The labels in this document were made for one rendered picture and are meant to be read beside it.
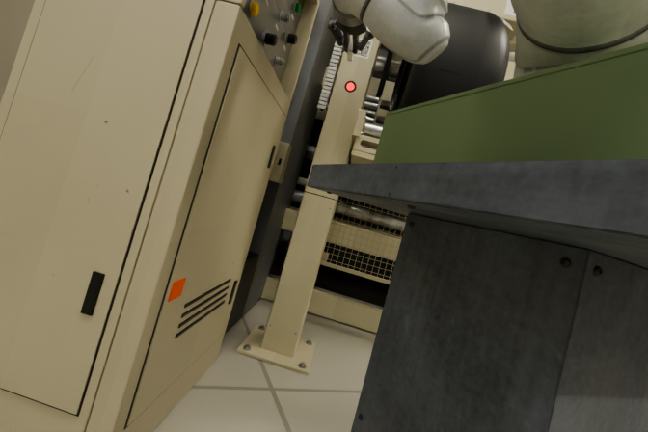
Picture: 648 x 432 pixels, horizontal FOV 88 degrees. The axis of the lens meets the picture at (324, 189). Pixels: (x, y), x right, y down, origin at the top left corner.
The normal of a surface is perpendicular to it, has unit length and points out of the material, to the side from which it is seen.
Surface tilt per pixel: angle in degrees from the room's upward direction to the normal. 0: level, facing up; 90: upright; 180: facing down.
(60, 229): 90
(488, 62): 93
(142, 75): 90
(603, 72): 90
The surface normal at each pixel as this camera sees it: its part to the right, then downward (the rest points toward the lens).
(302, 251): -0.07, -0.07
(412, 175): -0.88, -0.26
